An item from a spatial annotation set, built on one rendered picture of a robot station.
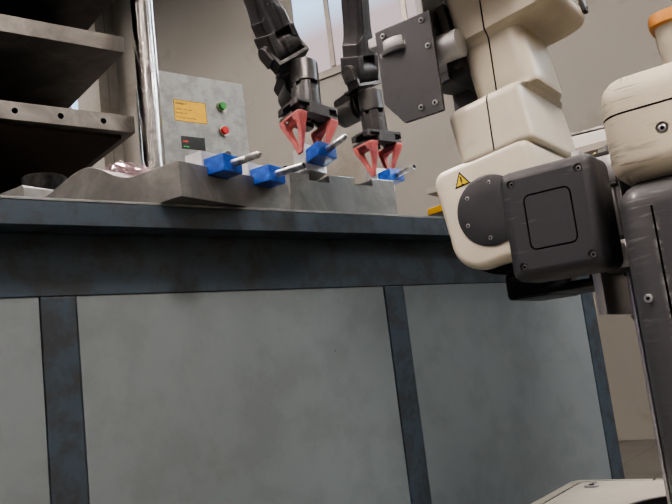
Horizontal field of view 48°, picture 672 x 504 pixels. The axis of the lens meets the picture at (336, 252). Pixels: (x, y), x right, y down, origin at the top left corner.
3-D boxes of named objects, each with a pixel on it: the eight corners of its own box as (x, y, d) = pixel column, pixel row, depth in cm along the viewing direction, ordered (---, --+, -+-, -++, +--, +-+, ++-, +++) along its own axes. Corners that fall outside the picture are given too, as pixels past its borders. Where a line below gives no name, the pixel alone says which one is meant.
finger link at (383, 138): (365, 180, 173) (359, 141, 174) (388, 182, 177) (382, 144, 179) (384, 171, 168) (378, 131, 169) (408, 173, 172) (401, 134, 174)
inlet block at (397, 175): (424, 179, 164) (420, 155, 165) (407, 178, 161) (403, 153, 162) (385, 196, 175) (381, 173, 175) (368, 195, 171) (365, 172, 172)
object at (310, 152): (358, 152, 136) (355, 126, 138) (336, 146, 133) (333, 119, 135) (316, 181, 146) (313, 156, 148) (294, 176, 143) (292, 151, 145)
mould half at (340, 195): (399, 223, 152) (390, 159, 154) (293, 219, 136) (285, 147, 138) (265, 268, 190) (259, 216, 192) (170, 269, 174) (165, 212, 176)
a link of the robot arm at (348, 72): (349, 62, 170) (374, 60, 176) (316, 82, 178) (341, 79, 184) (366, 113, 170) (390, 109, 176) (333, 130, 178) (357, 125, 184)
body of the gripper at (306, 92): (277, 120, 146) (274, 87, 148) (319, 132, 152) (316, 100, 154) (296, 104, 141) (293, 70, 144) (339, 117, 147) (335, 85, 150)
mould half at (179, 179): (291, 214, 131) (284, 153, 133) (181, 196, 110) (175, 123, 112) (104, 265, 159) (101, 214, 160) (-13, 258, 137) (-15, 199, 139)
